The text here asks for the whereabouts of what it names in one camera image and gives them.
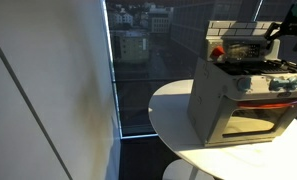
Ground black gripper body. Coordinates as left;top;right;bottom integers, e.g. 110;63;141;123
281;0;297;38

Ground black keypad control panel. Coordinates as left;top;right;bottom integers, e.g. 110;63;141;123
227;43;263;58

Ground light blue stove knob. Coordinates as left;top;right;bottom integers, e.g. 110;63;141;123
269;77;288;92
286;75;297;90
236;76;253;93

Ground white toy stove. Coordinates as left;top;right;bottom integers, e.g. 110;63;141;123
187;19;297;148

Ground dark grey burner grate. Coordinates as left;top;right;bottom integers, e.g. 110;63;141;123
215;60;256;76
281;59;297;73

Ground dark ribbed griddle plate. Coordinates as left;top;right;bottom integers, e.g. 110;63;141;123
251;60;289;75

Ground red round timer knob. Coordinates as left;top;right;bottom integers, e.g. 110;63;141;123
210;45;226;59

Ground white round table base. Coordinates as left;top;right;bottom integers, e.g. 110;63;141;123
162;158;216;180

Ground orange oven door handle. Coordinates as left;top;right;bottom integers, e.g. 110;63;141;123
237;98;297;110

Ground white window frame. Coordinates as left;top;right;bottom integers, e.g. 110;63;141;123
102;0;159;140

